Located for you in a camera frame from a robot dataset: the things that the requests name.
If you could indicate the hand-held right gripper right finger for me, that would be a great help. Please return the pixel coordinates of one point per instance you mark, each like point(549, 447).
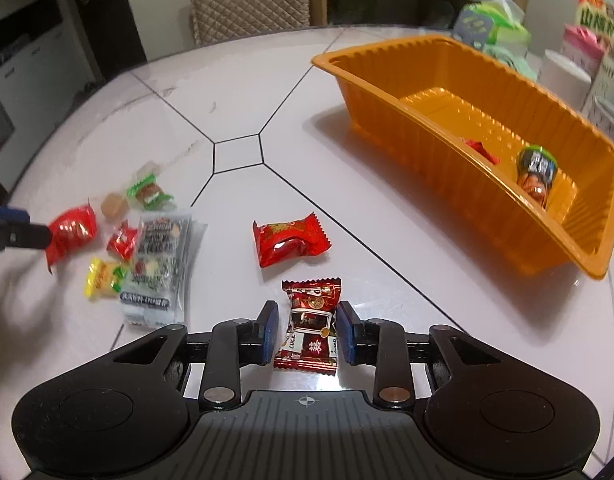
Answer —
point(344, 332)

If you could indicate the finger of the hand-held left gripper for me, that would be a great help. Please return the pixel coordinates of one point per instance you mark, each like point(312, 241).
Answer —
point(22, 236)
point(9, 215)

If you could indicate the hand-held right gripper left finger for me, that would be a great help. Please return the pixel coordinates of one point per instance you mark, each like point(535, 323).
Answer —
point(269, 332)

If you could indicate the dark red candy packet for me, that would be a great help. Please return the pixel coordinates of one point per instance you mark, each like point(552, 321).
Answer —
point(307, 320)

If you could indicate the red packet with white print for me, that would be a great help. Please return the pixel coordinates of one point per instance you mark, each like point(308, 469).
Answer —
point(72, 232)

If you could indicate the yellow and green candy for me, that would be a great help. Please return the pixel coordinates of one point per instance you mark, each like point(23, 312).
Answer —
point(99, 277)

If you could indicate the bright red zigzag-edged packet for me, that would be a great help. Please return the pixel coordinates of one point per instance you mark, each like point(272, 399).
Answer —
point(282, 242)

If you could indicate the brown clear-wrapped candy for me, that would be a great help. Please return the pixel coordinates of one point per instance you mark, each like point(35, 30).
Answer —
point(113, 205)

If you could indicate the small red candy packet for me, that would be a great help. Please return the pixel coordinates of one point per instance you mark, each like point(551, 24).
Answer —
point(122, 242)

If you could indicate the long grey clear snack packet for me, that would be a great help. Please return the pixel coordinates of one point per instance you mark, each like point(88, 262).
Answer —
point(157, 260)

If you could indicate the orange plastic tray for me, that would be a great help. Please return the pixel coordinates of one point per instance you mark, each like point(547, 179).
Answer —
point(387, 75)

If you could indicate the white cabinet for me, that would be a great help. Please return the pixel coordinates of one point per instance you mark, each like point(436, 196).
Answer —
point(32, 60)

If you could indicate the red folded candy packet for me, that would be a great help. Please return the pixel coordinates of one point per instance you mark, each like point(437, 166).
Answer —
point(482, 151)

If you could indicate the dark green jelly cup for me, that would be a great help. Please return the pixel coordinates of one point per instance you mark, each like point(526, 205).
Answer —
point(537, 170)

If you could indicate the beige quilted chair back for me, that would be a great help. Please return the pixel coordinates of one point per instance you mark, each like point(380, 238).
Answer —
point(247, 0)

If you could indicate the plain white mug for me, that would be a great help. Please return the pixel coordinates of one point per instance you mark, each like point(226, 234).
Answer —
point(562, 77)

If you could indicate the white mug with black figures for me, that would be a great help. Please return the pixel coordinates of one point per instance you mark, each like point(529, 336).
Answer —
point(609, 125)

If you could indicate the green tissue pack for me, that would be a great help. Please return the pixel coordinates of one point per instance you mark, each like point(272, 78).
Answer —
point(492, 25)

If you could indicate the pink lidded bottle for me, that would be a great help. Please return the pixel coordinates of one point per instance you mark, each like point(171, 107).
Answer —
point(582, 52)

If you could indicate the green and yellow seed bag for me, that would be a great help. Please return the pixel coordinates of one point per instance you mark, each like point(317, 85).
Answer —
point(599, 10)

